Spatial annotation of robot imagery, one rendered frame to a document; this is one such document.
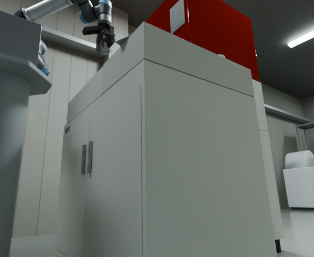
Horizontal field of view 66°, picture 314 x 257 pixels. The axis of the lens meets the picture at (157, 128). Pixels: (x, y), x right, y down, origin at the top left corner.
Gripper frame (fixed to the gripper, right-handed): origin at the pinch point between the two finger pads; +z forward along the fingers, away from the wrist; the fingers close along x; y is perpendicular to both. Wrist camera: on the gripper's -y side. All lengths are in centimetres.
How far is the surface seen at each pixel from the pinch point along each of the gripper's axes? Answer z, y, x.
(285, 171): 31, 500, 165
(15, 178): 66, -34, -17
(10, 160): 61, -36, -19
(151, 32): 18, -1, -50
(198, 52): 18, 22, -50
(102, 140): 51, -4, -18
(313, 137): -74, 729, 183
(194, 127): 50, 17, -50
